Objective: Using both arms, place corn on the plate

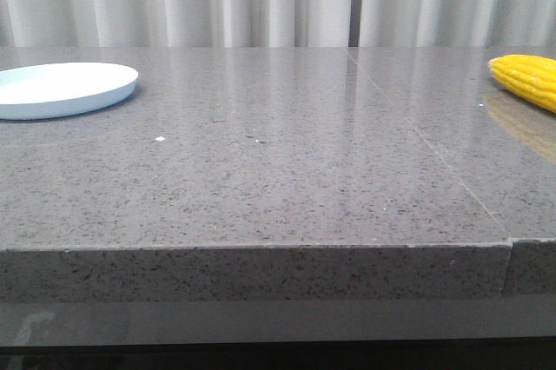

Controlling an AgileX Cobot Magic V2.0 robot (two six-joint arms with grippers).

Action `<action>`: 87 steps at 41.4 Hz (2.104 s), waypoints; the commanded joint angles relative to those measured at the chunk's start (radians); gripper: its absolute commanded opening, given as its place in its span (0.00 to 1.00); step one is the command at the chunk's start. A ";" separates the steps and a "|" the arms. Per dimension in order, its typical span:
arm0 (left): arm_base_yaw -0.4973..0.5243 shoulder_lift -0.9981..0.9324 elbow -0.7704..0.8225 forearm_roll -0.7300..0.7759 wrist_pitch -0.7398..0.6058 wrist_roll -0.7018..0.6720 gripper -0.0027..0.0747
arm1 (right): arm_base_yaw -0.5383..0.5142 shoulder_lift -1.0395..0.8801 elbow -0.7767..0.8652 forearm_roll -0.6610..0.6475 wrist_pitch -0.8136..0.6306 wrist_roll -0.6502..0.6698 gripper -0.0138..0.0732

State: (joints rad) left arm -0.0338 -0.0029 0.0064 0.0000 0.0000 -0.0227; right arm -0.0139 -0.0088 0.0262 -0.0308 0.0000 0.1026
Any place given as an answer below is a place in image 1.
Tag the light blue round plate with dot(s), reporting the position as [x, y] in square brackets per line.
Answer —
[63, 89]

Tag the yellow corn cob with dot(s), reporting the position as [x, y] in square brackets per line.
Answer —
[531, 78]

